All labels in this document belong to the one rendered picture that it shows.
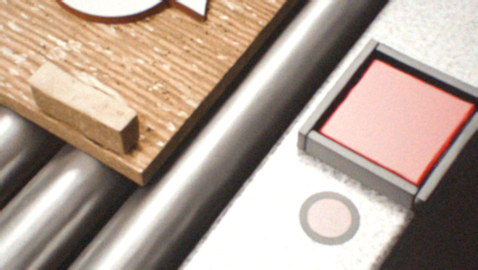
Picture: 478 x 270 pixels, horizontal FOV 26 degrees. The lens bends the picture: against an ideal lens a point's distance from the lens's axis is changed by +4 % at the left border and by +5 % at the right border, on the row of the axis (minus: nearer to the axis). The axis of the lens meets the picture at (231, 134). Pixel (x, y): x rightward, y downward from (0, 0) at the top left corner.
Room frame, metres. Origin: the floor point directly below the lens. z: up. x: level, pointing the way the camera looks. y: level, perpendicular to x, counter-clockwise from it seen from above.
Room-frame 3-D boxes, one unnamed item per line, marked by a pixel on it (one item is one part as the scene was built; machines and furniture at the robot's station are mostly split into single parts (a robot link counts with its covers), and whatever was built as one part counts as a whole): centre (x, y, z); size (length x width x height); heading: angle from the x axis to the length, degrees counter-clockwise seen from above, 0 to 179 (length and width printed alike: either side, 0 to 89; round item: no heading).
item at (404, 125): (0.30, -0.09, 0.92); 0.06 x 0.06 x 0.01; 54
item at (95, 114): (0.30, 0.08, 0.95); 0.06 x 0.02 x 0.03; 54
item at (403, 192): (0.30, -0.09, 0.92); 0.08 x 0.08 x 0.02; 54
